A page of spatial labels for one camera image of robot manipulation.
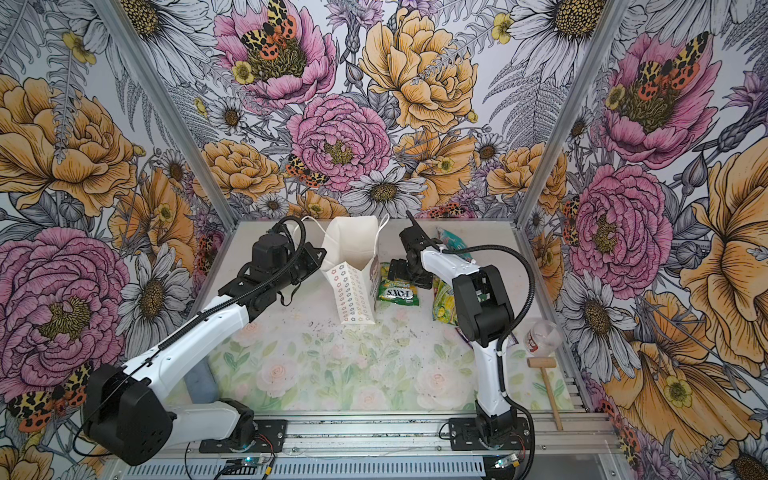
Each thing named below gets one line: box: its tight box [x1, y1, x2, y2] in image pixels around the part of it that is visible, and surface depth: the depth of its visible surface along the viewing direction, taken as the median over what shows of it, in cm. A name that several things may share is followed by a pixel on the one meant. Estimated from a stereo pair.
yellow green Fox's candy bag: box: [432, 275, 458, 326], surface depth 96 cm
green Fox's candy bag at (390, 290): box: [377, 262, 419, 306], surface depth 101 cm
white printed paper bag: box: [320, 215, 381, 325], surface depth 87 cm
